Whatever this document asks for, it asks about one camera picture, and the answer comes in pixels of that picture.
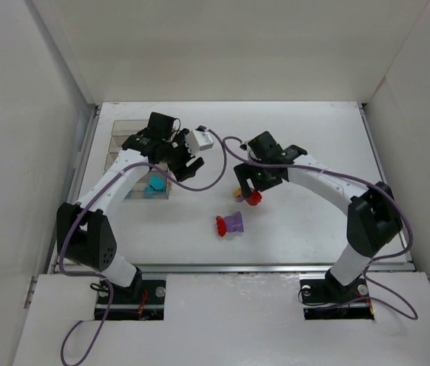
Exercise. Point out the teal round lego brick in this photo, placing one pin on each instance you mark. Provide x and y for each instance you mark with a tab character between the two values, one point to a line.
156	183

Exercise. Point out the small blue lego brick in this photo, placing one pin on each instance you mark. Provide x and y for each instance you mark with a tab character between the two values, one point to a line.
149	192

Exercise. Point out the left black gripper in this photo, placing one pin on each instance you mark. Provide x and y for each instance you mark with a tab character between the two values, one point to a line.
179	161

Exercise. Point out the clear acrylic bin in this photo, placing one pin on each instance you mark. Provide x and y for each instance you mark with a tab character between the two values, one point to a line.
128	127
137	191
116	142
110	159

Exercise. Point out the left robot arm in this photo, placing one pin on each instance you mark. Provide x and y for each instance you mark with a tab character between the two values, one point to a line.
84	229

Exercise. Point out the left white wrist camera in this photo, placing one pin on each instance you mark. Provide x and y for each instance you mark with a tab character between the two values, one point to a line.
198	140

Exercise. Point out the purple lego vase piece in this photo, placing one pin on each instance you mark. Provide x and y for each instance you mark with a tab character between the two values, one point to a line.
234	223

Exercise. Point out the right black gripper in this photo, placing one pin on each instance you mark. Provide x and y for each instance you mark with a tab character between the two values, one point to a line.
248	174

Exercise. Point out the red rounded lego brick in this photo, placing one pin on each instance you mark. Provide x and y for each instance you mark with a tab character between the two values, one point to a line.
254	198

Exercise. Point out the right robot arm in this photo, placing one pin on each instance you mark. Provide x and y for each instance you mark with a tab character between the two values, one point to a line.
372	220

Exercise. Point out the aluminium frame rail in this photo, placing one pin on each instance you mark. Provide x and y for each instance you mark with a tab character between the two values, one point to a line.
205	269

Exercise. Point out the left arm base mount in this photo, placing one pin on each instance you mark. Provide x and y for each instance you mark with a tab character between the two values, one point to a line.
147	304

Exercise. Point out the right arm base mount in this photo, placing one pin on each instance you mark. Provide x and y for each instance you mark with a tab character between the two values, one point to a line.
324	301

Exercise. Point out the yellow lego brick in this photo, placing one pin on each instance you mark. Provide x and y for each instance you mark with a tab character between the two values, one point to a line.
237	192

